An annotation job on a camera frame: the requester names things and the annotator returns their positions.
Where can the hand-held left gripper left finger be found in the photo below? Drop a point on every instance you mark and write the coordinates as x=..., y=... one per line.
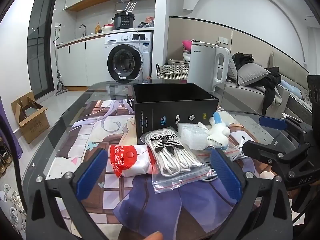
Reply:
x=92, y=173

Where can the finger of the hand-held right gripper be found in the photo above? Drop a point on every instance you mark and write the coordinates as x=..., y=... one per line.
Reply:
x=272, y=123
x=265, y=151

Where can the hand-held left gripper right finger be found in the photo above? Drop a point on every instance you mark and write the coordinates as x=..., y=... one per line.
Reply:
x=225, y=173

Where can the red and white glue packet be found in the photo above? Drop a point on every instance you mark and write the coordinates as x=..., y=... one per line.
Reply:
x=130, y=160

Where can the white and blue plush toy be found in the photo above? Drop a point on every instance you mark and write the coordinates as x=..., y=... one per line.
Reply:
x=220, y=130

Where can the bubble wrap piece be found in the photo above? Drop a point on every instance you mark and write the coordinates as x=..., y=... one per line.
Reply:
x=191, y=136

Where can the bag of white shoelaces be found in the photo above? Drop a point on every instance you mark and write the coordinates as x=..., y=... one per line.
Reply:
x=170, y=152

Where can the black cardboard box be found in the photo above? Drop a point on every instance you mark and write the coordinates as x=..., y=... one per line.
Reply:
x=175, y=107

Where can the pink soft item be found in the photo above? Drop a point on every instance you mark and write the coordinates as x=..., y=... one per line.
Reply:
x=187, y=44

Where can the person's left hand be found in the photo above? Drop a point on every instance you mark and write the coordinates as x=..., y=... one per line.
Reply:
x=153, y=236

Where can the light blue cloth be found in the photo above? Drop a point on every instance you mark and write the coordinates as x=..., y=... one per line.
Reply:
x=291, y=87

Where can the grey sofa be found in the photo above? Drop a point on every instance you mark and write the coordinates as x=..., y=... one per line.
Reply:
x=245, y=95

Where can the dark clothing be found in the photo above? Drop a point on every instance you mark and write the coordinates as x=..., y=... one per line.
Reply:
x=271, y=80
x=242, y=58

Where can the grey pillow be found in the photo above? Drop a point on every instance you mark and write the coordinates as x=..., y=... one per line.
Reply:
x=252, y=73
x=232, y=67

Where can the printed table mat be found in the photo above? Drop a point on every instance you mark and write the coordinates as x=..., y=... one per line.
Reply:
x=150, y=210

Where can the open brown cardboard box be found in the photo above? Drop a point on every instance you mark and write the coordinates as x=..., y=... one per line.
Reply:
x=35, y=127

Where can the white sneaker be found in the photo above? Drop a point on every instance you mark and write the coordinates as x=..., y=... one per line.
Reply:
x=16, y=217
x=8, y=192

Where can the shoe rack with shoes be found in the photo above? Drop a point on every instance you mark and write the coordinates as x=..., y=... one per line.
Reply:
x=5, y=155

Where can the flat mop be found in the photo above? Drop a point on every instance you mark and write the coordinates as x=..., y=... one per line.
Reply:
x=61, y=90

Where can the purple yoga mat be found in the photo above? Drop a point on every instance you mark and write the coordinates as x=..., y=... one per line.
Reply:
x=12, y=130

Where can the white electric kettle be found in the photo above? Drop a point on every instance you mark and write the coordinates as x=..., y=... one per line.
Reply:
x=202, y=65

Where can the wooden shoe rack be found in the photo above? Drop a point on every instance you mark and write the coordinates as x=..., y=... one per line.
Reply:
x=2, y=140

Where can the wicker basket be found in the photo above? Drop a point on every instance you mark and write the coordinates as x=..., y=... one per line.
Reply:
x=172, y=72

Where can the white kitchen base cabinets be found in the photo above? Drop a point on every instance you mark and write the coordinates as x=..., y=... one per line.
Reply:
x=80, y=60

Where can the white washing machine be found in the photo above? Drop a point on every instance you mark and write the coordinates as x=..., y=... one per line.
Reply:
x=140, y=52

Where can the dark glass door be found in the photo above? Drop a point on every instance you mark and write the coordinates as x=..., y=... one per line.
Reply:
x=41, y=42

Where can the kitchen faucet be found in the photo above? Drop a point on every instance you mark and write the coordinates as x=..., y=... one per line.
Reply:
x=85, y=30

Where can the yellow bottle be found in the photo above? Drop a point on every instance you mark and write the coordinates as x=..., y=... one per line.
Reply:
x=97, y=27

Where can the white bowl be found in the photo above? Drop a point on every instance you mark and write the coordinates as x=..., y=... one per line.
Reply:
x=107, y=28

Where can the black pressure cooker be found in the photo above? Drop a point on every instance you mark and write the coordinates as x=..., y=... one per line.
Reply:
x=123, y=21

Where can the clothes heap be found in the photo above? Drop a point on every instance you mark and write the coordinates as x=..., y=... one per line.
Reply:
x=145, y=24

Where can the white router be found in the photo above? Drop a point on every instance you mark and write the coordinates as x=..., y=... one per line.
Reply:
x=125, y=11

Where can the wall switch panel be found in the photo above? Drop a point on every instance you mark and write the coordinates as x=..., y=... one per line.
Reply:
x=222, y=40

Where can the wall outlet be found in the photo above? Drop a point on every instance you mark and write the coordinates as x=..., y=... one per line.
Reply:
x=57, y=25

